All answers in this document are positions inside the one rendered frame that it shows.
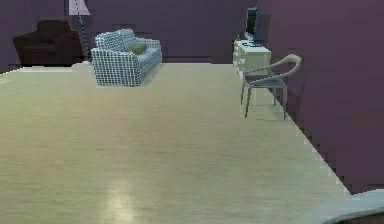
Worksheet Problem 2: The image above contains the black television set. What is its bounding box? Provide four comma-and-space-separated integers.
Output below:
244, 6, 263, 43

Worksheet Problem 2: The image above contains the white checked sofa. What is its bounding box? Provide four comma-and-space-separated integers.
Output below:
90, 28, 163, 88

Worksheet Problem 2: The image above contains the pale green tv cabinet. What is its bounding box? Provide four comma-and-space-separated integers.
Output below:
232, 39, 273, 77

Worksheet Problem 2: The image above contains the white shade floor lamp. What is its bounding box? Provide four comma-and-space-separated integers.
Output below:
68, 0, 94, 66

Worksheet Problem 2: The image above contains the dark brown armchair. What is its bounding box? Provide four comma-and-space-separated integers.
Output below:
12, 19, 84, 67

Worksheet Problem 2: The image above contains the grey curved back chair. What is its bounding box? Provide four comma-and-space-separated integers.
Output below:
240, 53, 303, 121

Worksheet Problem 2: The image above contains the olive green cushion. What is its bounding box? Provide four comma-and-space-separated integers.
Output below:
130, 42, 148, 56

